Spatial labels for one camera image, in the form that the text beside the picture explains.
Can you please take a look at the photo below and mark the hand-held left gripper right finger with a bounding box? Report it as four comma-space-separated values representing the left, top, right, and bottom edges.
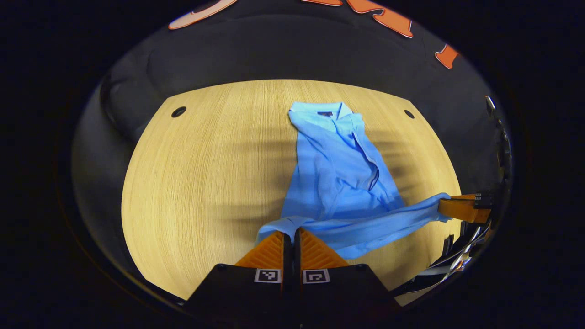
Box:
292, 227, 402, 317

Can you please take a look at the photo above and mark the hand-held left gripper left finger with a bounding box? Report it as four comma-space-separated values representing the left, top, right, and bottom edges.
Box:
185, 228, 293, 317

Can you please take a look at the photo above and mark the light blue T-shirt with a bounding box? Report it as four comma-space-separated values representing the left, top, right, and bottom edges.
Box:
255, 101, 454, 260

